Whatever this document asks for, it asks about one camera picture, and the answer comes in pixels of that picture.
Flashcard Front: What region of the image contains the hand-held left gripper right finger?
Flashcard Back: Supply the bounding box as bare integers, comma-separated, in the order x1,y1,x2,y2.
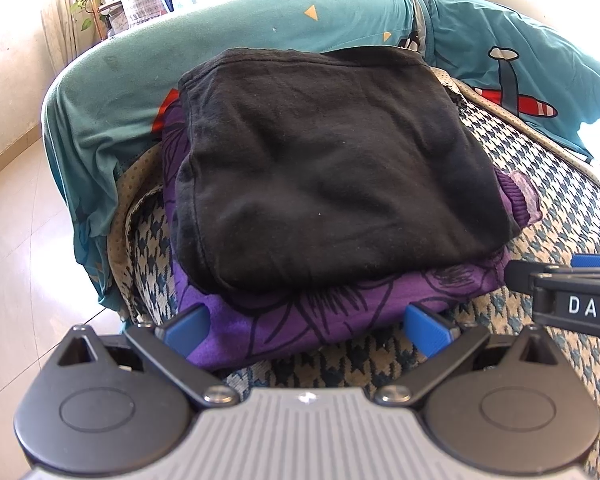
377,302,561,408

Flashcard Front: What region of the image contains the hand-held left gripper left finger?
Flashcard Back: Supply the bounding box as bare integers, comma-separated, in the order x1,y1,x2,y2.
57,304,241,408

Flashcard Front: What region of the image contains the purple floral garment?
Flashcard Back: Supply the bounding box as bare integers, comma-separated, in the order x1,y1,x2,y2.
159,105,544,372

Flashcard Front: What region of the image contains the black t-shirt red print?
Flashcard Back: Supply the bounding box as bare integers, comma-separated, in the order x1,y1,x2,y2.
172,47,522,294

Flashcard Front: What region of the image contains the houndstooth covered sofa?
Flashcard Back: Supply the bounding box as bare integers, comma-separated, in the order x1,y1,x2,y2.
107,65,600,480

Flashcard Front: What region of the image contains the green potted plant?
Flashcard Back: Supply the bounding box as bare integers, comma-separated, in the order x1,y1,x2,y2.
69,0,106,33

